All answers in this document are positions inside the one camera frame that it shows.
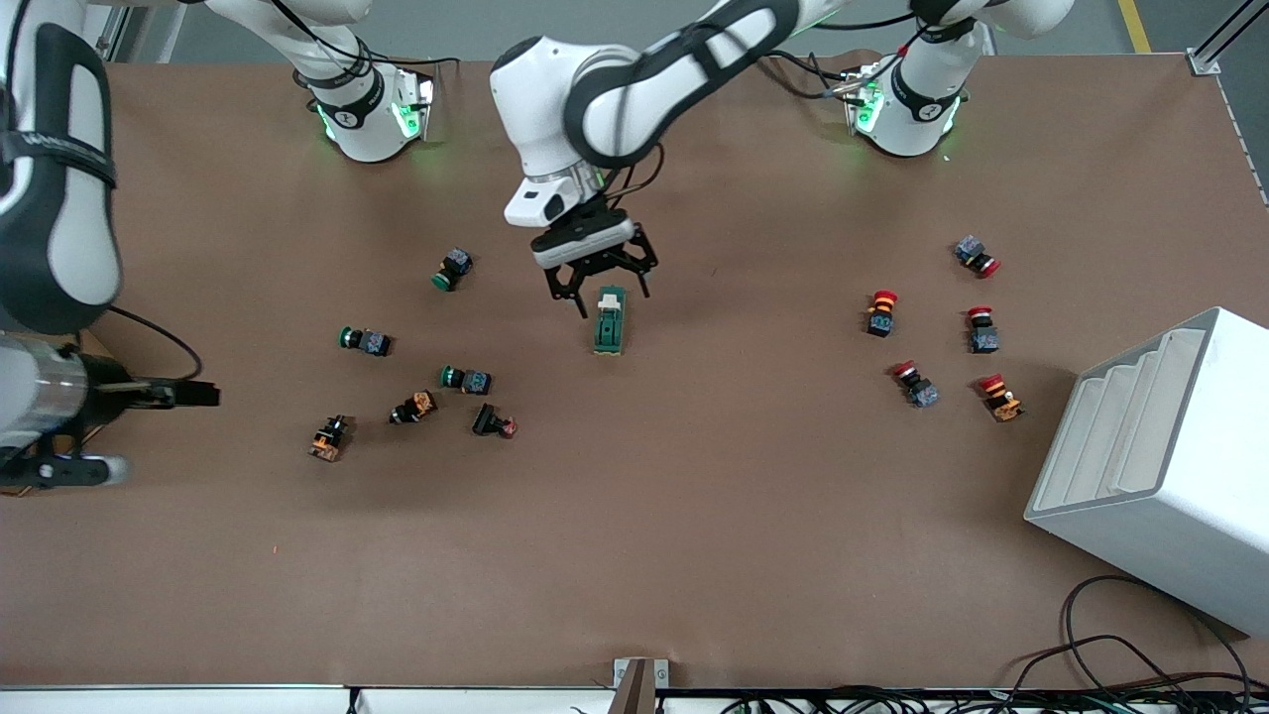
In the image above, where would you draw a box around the white stepped storage rack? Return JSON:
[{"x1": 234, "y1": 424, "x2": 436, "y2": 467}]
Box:
[{"x1": 1024, "y1": 305, "x2": 1269, "y2": 638}]

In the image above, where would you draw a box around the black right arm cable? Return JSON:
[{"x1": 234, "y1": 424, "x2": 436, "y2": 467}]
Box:
[{"x1": 107, "y1": 303, "x2": 204, "y2": 383}]

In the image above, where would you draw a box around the black switch with red lens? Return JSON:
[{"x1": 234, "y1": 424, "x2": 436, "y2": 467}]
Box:
[{"x1": 471, "y1": 402, "x2": 519, "y2": 440}]

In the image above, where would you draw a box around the black arm base cable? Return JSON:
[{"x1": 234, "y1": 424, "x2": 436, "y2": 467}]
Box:
[{"x1": 759, "y1": 50, "x2": 856, "y2": 102}]

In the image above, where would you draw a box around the silver table edge rail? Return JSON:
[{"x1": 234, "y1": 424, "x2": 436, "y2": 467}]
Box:
[{"x1": 0, "y1": 683, "x2": 616, "y2": 714}]

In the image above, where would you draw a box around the metal table edge bracket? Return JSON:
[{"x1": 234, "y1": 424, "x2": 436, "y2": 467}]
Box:
[{"x1": 612, "y1": 657, "x2": 670, "y2": 714}]

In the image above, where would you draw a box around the black cable bundle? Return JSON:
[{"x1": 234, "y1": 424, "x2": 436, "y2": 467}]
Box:
[{"x1": 724, "y1": 684, "x2": 1269, "y2": 714}]

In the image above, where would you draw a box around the black looped cable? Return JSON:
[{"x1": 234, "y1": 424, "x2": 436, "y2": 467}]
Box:
[{"x1": 1061, "y1": 575, "x2": 1252, "y2": 695}]

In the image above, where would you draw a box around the aluminium frame profile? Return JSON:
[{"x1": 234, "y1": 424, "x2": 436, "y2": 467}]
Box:
[{"x1": 1188, "y1": 0, "x2": 1269, "y2": 76}]

